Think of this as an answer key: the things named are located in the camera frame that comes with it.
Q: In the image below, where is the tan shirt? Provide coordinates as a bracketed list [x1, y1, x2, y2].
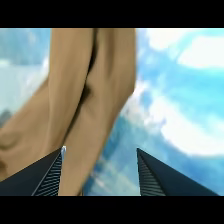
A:
[0, 27, 138, 197]

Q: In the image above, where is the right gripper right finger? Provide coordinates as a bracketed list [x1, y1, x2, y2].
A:
[136, 147, 219, 197]

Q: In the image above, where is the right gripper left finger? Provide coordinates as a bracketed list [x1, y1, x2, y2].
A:
[0, 147, 64, 197]

